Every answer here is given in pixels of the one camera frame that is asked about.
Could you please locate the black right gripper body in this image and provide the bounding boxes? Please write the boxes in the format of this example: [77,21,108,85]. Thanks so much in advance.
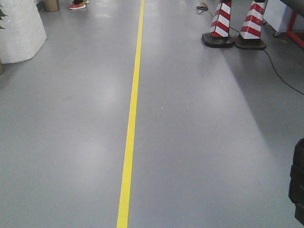
[288,138,304,225]

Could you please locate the red sneakers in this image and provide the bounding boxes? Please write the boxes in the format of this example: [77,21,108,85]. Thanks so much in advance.
[68,0,89,10]

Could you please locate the red white traffic cone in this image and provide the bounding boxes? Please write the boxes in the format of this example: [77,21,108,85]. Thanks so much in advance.
[201,0,234,48]

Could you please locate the colourful wire bundle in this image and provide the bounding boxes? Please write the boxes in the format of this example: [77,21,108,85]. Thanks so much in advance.
[196,1,209,15]

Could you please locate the black floor cable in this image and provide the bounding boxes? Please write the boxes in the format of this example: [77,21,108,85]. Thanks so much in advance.
[206,9,304,95]

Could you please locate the brown cylindrical column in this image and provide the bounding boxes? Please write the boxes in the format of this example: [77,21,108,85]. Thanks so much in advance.
[42,0,60,12]

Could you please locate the white faceted planter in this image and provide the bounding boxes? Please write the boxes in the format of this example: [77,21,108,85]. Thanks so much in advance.
[0,0,47,64]

